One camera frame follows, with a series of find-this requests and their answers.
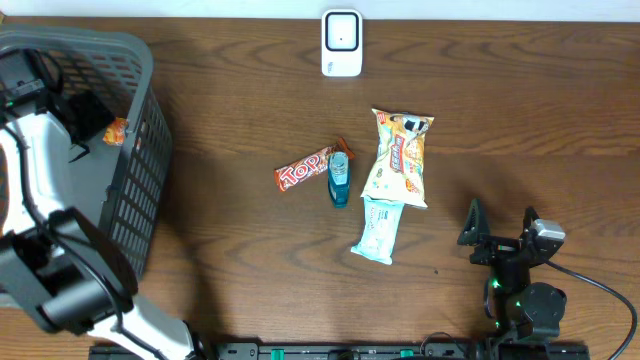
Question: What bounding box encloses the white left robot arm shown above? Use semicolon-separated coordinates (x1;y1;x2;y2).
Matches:
1;49;207;359

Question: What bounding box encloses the white barcode scanner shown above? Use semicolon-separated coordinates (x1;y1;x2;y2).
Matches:
321;9;364;77

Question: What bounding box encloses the blue liquid bottle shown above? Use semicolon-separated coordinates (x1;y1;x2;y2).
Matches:
328;152;350;208

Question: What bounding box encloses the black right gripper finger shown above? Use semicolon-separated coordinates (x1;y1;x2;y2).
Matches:
523;206;539;233
457;198;490;246

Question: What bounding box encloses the dark grey plastic basket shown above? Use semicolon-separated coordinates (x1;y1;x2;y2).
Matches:
1;25;172;277

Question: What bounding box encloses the yellow snack bag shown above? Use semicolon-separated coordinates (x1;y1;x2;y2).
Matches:
361;108;435;209

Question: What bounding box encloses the black camera cable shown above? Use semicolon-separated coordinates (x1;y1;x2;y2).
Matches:
543;258;639;360

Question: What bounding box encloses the orange Top chocolate bar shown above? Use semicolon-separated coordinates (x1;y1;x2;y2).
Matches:
274;137;355;192

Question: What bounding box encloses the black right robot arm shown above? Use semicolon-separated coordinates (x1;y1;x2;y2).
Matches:
457;199;567;359

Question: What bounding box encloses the small orange snack packet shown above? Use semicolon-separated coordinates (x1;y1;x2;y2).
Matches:
103;117;128;146

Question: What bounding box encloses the teal white wipes pack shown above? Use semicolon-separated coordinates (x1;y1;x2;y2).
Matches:
351;196;404;265

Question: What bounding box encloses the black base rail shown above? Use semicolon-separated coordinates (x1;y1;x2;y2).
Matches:
89;339;591;360

